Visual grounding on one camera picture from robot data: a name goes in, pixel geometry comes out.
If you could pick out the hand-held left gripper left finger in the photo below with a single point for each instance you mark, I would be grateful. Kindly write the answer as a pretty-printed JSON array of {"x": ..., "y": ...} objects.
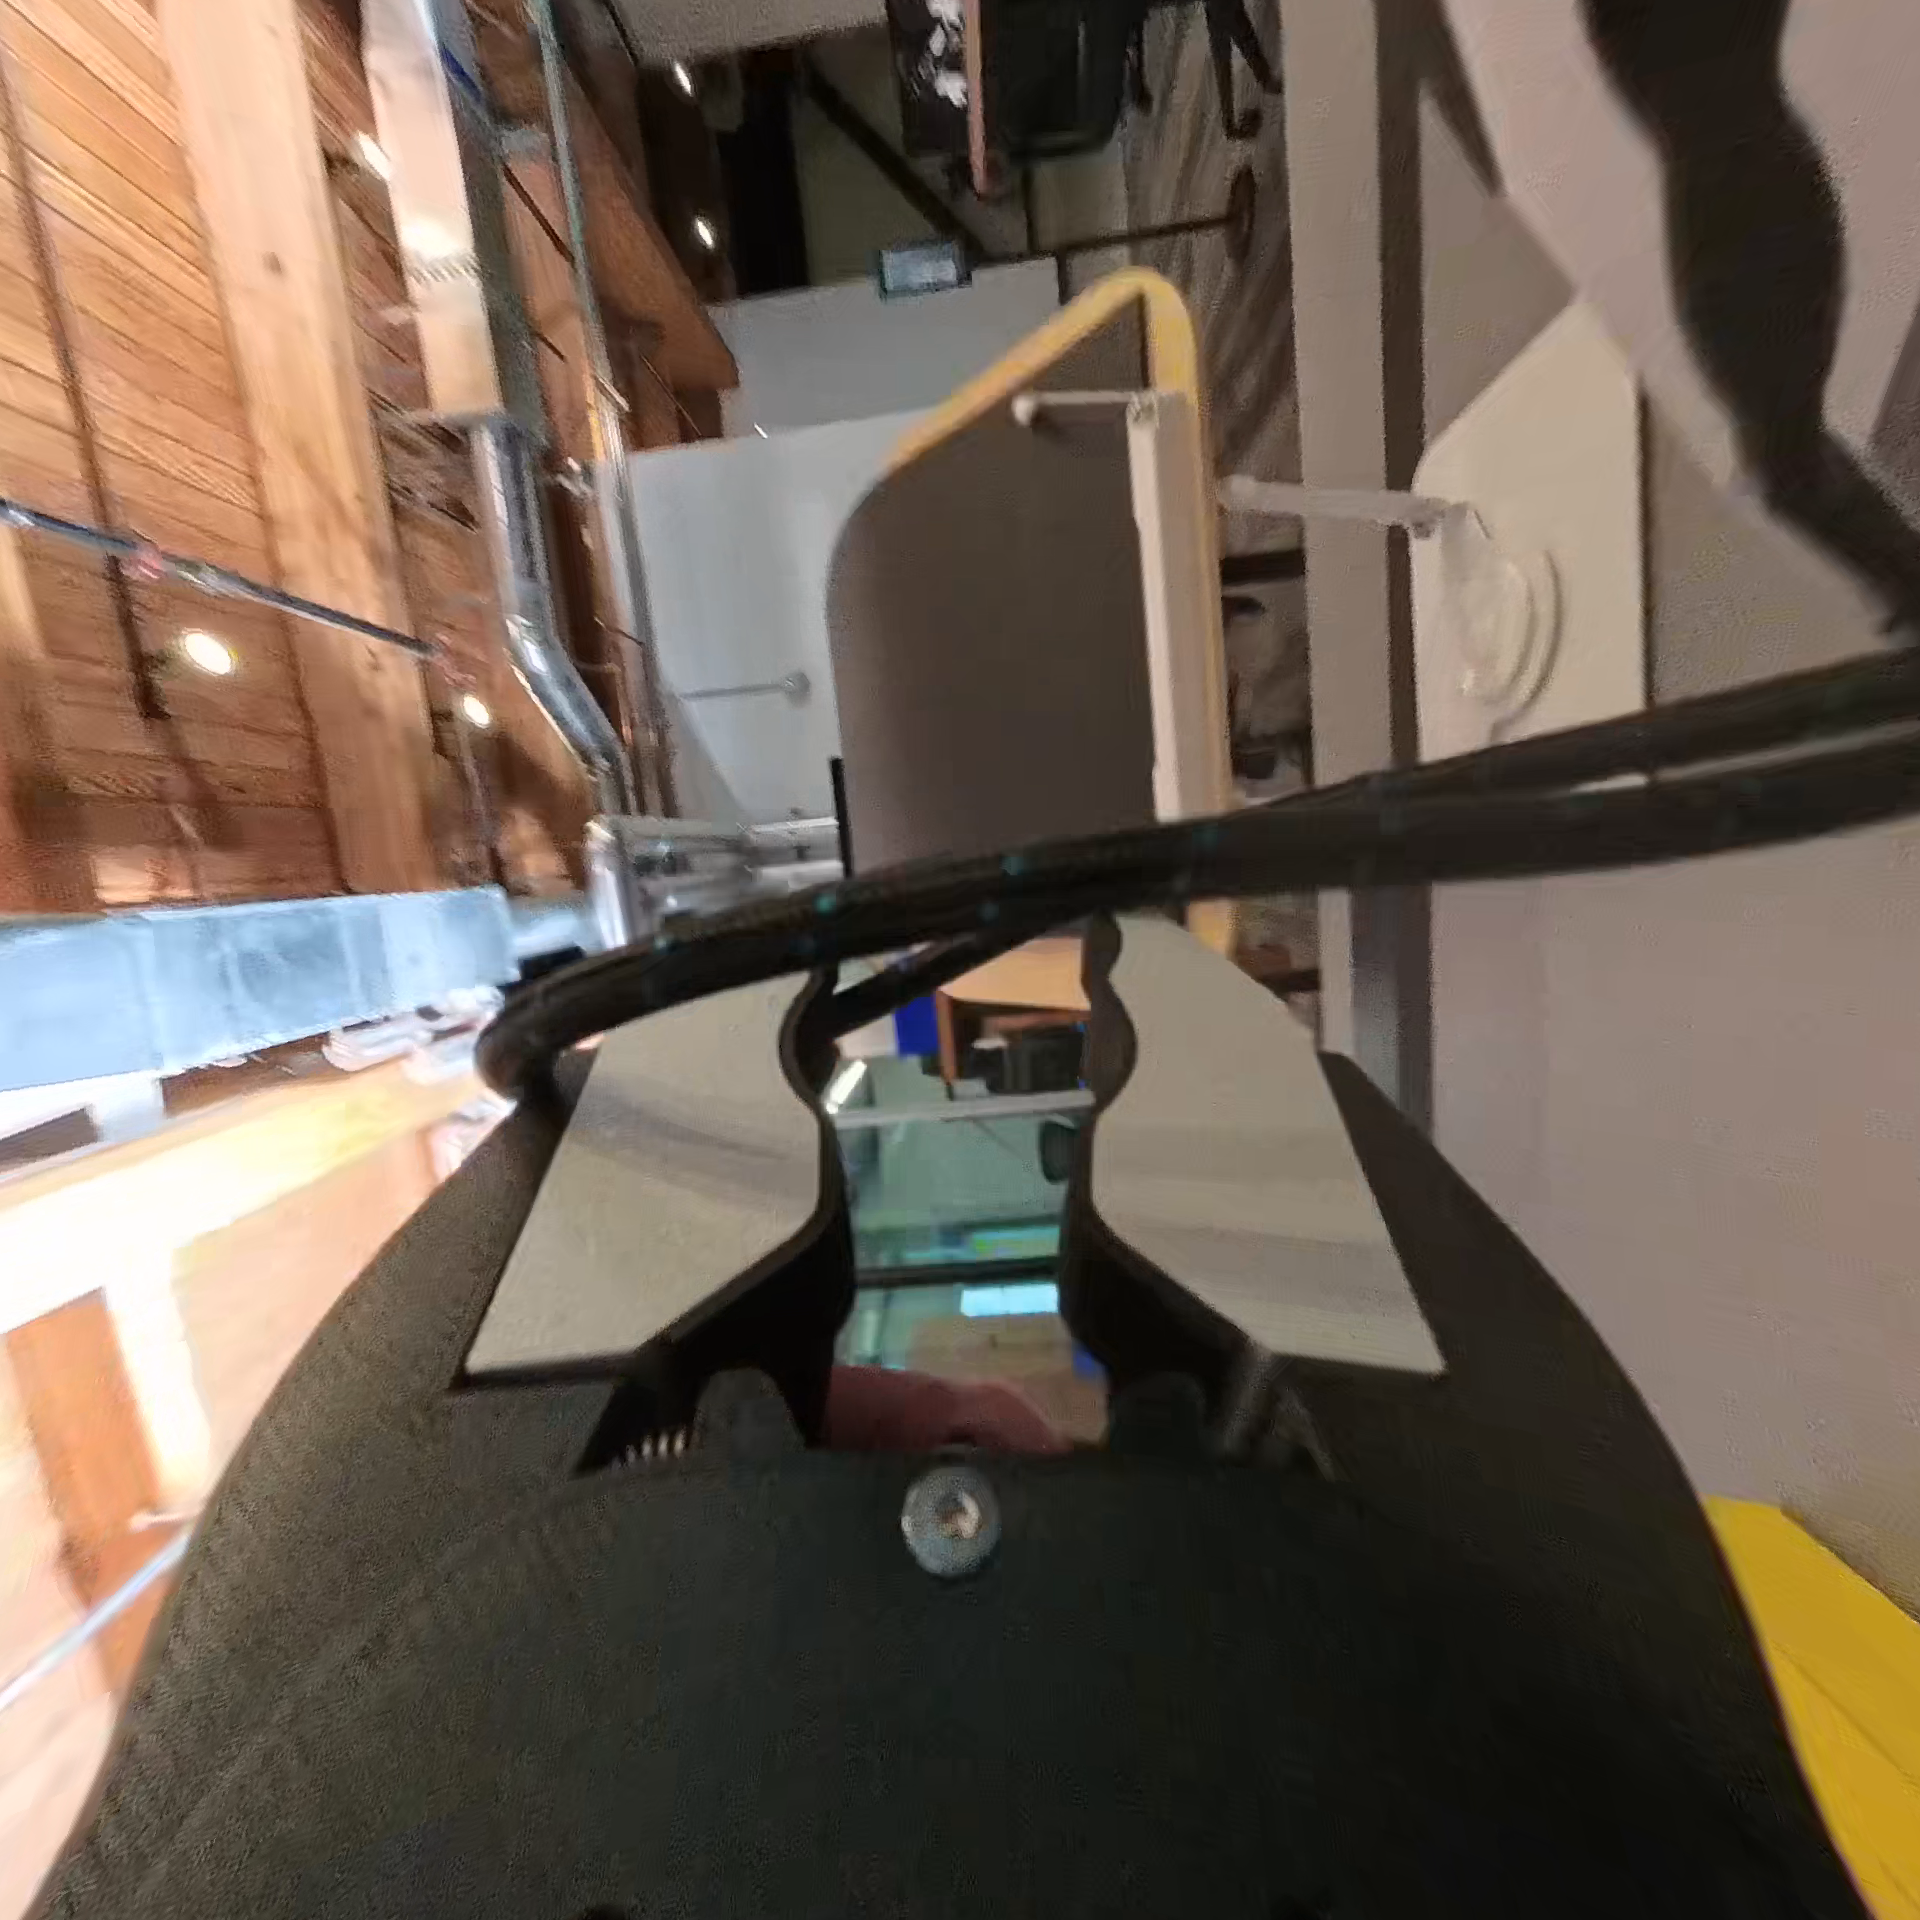
[{"x": 645, "y": 1230}]

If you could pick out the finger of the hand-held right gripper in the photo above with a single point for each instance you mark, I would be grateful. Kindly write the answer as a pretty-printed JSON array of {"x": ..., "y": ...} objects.
[
  {"x": 1875, "y": 122},
  {"x": 1545, "y": 122}
]

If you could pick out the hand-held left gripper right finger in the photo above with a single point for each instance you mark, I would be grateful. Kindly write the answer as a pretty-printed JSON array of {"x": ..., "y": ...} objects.
[{"x": 1245, "y": 1202}]

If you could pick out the yellow plastic bin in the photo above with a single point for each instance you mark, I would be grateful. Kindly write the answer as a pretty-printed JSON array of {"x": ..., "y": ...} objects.
[{"x": 1832, "y": 1711}]

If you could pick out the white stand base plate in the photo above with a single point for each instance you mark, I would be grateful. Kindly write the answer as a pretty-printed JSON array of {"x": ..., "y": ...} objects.
[{"x": 1545, "y": 541}]

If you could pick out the metal duct pipe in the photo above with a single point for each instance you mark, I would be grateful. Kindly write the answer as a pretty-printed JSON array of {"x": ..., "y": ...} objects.
[{"x": 539, "y": 603}]

